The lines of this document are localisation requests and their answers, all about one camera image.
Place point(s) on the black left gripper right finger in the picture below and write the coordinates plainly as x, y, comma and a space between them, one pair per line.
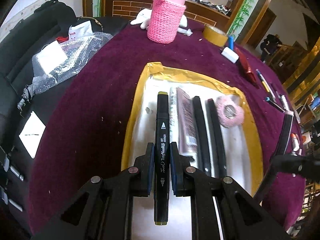
178, 163

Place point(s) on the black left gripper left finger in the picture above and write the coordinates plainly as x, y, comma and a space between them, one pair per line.
142, 181

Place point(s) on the black art marker olive cap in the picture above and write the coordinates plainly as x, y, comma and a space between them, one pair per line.
162, 160

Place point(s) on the black bar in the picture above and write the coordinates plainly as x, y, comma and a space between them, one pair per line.
218, 149
202, 137

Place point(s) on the white bottle orange cap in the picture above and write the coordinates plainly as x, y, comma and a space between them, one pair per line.
294, 142

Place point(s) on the mauve cosmetic tube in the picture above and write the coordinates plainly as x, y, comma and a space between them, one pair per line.
187, 143

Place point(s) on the white patterned pen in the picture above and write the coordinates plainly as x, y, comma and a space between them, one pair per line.
173, 115

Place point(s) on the yellow rimmed white tray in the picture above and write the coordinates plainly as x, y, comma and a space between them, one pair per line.
242, 144

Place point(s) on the purple velvet tablecloth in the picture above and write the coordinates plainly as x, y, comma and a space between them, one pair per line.
84, 137

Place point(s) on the grey clear pen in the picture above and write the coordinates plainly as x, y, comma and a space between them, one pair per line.
281, 97

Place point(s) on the black marker teal caps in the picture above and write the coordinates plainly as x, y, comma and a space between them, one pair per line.
273, 104

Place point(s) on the yellow black pen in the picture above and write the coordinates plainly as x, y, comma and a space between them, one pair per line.
266, 85

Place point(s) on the white paper card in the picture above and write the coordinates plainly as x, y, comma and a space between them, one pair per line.
31, 134

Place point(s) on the red foil pouch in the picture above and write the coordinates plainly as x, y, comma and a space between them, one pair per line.
246, 67

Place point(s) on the white eraser block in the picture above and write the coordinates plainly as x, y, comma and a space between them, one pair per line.
230, 54

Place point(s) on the blue small cylinder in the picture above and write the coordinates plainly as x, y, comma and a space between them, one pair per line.
231, 42

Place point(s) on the yellow tape roll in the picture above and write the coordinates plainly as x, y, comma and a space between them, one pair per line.
215, 35

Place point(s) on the bubble wrap bag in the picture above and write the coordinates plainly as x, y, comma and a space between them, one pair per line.
58, 62

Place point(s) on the pink knitted cup sleeve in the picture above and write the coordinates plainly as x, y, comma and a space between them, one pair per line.
165, 20

